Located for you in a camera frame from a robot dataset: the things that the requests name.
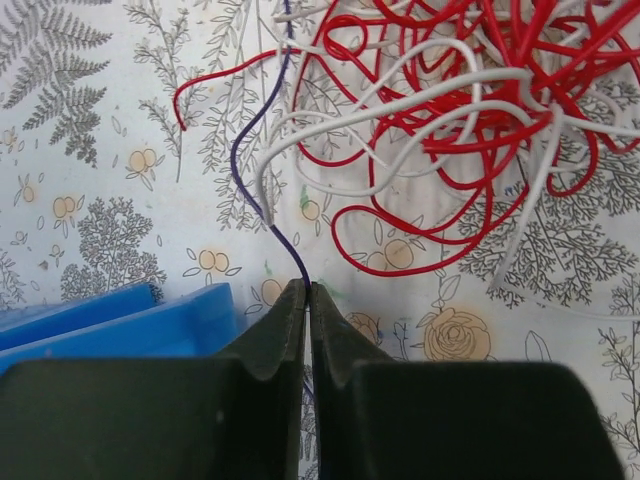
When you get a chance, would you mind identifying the red wire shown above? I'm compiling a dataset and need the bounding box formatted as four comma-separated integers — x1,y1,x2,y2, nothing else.
174,0,640,276

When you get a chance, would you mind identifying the purple wire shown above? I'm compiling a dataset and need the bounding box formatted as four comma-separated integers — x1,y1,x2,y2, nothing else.
231,0,317,416

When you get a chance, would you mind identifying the floral table mat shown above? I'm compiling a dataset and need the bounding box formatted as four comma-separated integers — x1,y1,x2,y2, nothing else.
1,1,639,479

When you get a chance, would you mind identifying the blue plastic divided bin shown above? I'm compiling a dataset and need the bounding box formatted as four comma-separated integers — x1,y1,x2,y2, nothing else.
1,283,238,372

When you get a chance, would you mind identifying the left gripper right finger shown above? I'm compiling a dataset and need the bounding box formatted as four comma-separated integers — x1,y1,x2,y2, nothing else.
309,284,623,479

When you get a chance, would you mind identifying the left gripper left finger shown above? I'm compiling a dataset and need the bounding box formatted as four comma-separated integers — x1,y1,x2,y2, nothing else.
1,279,306,479

